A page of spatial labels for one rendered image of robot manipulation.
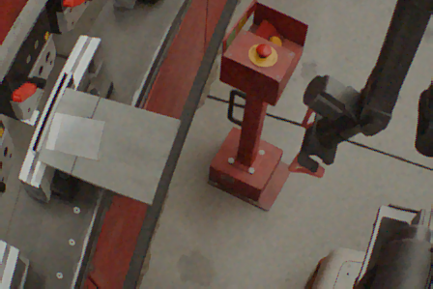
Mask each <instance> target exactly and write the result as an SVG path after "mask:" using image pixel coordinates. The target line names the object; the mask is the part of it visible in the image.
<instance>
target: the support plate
mask: <svg viewBox="0 0 433 289"><path fill-rule="evenodd" d="M98 99H99V97H95V96H92V95H90V94H87V93H86V94H85V93H82V92H79V91H75V90H73V89H70V88H67V89H66V90H65V94H64V96H63V97H62V100H61V101H60V103H59V107H58V108H57V109H56V113H61V114H64V115H70V116H73V117H75V116H78V117H83V118H87V116H88V117H91V116H92V114H93V112H94V109H95V106H96V104H97V103H98ZM106 117H107V121H108V124H107V131H106V134H105V138H104V141H103V146H102V150H101V158H100V161H97V160H92V159H84V158H80V157H78V158H77V160H76V163H75V165H74V169H73V171H72V166H73V162H74V161H75V156H72V155H69V154H66V153H62V152H57V151H53V150H49V149H46V148H45V147H46V144H47V139H48V136H49V134H50V129H51V126H52V123H51V124H50V128H49V130H48V133H47V135H46V138H45V141H44V142H43V147H42V148H41V151H40V155H39V158H38V161H39V162H41V163H43V164H45V165H47V166H49V167H52V168H54V169H56V170H59V171H61V172H63V173H66V174H68V175H70V176H73V177H75V178H77V179H79V180H82V181H85V182H87V183H89V184H92V185H95V186H97V187H100V188H104V189H107V190H110V191H113V192H115V193H117V194H119V195H121V196H124V197H126V198H129V199H131V200H134V201H137V202H140V203H143V204H146V205H149V206H152V204H153V201H154V198H155V197H156V196H155V194H156V191H157V190H158V187H159V181H160V178H161V175H162V174H163V171H164V166H165V164H166V162H167V160H168V157H169V154H170V152H171V149H172V146H173V144H174V143H173V141H174V139H175V137H176V134H177V131H178V129H179V126H180V124H181V120H178V119H175V118H172V117H169V116H165V115H162V114H160V115H158V114H156V113H153V112H149V111H147V110H143V109H140V108H137V107H134V106H131V105H125V104H121V103H119V102H116V101H110V100H106V99H103V98H101V100H100V102H99V104H98V106H97V110H96V112H95V114H94V115H93V120H97V121H103V122H105V120H106ZM71 171H72V174H71Z"/></svg>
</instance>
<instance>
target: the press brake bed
mask: <svg viewBox="0 0 433 289"><path fill-rule="evenodd" d="M237 1H238V0H188V4H187V5H186V7H185V9H184V11H183V12H182V15H181V16H180V19H179V21H178V22H177V25H176V26H175V29H174V31H173V32H172V35H171V37H170V39H169V41H168V43H167V45H166V47H165V49H164V51H163V52H162V55H161V57H160V59H159V62H158V65H157V67H156V69H155V71H154V73H153V75H152V78H151V80H150V83H149V85H148V86H147V89H146V91H145V94H144V96H143V98H142V101H141V104H140V106H139V108H140V109H143V110H147V111H149V112H153V113H156V114H158V115H160V114H162V115H165V116H169V117H172V118H175V119H178V120H181V124H180V126H179V129H178V131H177V134H176V137H175V139H174V141H173V143H174V144H173V146H172V149H171V152H170V154H169V157H168V160H167V162H166V164H165V166H164V171H163V174H162V175H161V178H160V181H159V187H158V190H157V191H156V194H155V196H156V197H155V198H154V201H153V204H152V206H149V205H146V204H143V203H140V202H137V201H134V200H131V199H129V198H126V197H124V196H121V197H119V196H117V195H115V194H114V193H113V191H110V190H109V191H108V193H107V196H106V198H105V202H104V205H103V207H102V211H101V216H100V220H99V223H98V227H97V230H96V232H95V233H96V234H95V235H94V239H93V242H92V244H91V248H90V251H89V255H88V257H87V261H86V262H87V263H86V265H85V269H84V272H83V276H82V278H81V281H80V286H79V289H135V287H136V283H137V282H138V279H139V276H140V274H141V270H142V266H143V264H144V261H145V259H146V258H145V256H146V255H147V251H148V248H149V245H150V242H151V239H152V237H153V235H154V234H153V233H154V231H155V229H156V224H157V222H158V220H159V214H160V212H161V208H162V205H163V202H164V200H165V195H166V193H167V191H168V189H169V187H170V181H171V179H172V177H173V174H174V171H175V169H176V166H177V164H178V159H179V156H180V154H181V151H182V149H183V146H184V143H185V141H186V139H187V136H188V131H189V129H190V126H191V123H192V120H193V118H194V115H195V112H196V109H197V107H198V105H199V100H200V97H201V94H202V91H203V89H204V86H205V83H206V81H207V79H208V76H209V73H210V71H211V68H212V66H213V63H214V61H215V59H216V57H217V53H218V50H219V48H220V45H221V43H222V41H223V36H224V34H225V31H226V30H227V27H228V25H229V22H230V20H231V18H232V13H233V12H234V11H235V8H236V6H237V4H238V3H237Z"/></svg>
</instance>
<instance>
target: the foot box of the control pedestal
mask: <svg viewBox="0 0 433 289"><path fill-rule="evenodd" d="M240 133H241V130H240V129H238V128H236V127H235V126H234V127H233V129H231V131H230V133H229V134H228V136H227V138H226V139H225V141H224V143H223V144H222V145H221V147H220V148H219V150H218V152H217V153H216V156H215V157H214V159H213V161H212V162H211V164H210V169H209V178H208V180H207V184H208V185H210V186H214V187H216V188H219V189H221V190H223V191H225V192H227V193H228V194H230V195H234V196H236V197H238V198H240V199H242V200H243V201H246V202H248V203H250V204H252V205H253V206H257V207H259V208H261V209H262V210H266V211H269V210H270V209H271V207H272V206H273V204H274V202H275V200H276V198H277V196H278V194H279V192H280V190H281V189H282V187H283V185H284V183H285V181H286V179H287V178H288V177H289V175H290V173H291V171H289V170H288V166H290V165H289V164H287V163H285V162H283V161H281V158H282V155H283V150H281V149H279V148H277V147H276V146H274V145H273V144H271V143H269V142H267V141H265V140H261V139H260V143H259V148H260V149H262V150H264V151H266V153H265V155H264V156H263V157H262V159H261V161H260V163H258V165H257V167H256V169H255V171H254V172H253V174H252V175H251V174H250V173H248V172H246V171H244V170H243V169H241V168H237V167H235V166H233V165H232V164H230V163H228V162H227V161H228V160H229V158H230V156H231V155H232V153H233V151H234V148H235V146H236V144H238V142H239V139H240Z"/></svg>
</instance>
